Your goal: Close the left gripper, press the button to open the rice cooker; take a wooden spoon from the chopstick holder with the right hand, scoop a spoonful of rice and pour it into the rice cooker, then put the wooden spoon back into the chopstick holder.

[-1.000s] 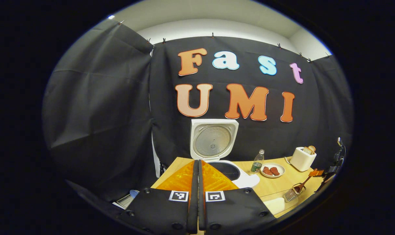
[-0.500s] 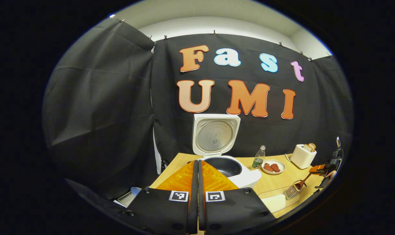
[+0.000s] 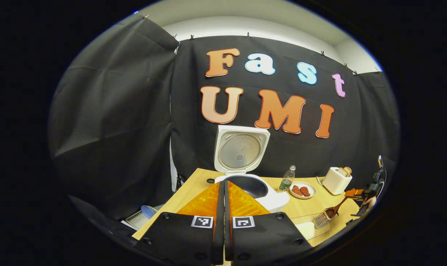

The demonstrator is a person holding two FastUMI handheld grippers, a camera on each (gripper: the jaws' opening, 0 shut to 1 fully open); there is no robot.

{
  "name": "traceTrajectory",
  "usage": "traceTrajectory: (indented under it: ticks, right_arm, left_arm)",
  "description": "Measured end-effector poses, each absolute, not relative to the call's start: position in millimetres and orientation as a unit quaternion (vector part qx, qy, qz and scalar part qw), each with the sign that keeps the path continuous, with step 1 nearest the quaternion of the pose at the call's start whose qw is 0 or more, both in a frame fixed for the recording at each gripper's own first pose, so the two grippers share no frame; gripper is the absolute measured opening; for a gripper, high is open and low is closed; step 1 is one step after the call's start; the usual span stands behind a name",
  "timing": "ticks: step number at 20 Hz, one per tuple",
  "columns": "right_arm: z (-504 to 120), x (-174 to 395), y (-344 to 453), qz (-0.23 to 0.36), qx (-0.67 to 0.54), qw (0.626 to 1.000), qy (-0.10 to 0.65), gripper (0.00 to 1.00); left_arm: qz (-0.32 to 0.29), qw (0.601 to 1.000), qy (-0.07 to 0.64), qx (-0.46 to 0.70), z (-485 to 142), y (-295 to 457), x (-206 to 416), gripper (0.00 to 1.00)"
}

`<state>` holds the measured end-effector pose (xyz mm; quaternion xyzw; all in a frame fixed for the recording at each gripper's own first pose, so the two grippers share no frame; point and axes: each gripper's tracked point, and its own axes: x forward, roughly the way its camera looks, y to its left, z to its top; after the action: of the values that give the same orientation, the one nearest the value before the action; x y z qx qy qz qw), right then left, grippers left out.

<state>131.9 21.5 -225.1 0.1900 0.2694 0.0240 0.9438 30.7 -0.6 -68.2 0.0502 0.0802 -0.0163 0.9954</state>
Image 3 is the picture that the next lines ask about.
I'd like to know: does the white slatted basket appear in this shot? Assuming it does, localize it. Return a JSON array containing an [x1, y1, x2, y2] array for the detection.
[[121, 210, 150, 230]]

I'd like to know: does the row of black cloth clips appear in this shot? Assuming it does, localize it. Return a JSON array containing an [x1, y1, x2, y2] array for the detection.
[[142, 14, 379, 76]]

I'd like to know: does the white plate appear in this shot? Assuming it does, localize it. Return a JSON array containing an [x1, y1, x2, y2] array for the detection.
[[289, 181, 317, 200]]

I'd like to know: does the clear plastic water bottle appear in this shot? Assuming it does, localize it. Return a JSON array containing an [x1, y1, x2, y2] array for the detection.
[[279, 165, 296, 192]]

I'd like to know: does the white toaster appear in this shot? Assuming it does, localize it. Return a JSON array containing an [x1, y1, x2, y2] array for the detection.
[[321, 167, 353, 195]]

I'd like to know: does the white rice cooker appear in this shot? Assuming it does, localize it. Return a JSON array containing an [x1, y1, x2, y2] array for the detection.
[[213, 125, 290, 214]]

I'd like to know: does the brown wooden spoon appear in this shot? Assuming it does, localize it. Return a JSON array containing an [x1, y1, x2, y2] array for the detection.
[[324, 196, 351, 219]]

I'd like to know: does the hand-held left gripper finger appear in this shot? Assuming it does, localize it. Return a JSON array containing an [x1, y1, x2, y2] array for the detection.
[[133, 181, 225, 266], [224, 180, 313, 266]]

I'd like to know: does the black backdrop cloth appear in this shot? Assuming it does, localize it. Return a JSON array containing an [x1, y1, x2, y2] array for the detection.
[[48, 15, 400, 222]]

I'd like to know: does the blue round lid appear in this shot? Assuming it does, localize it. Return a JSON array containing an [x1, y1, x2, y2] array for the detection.
[[141, 205, 158, 219]]

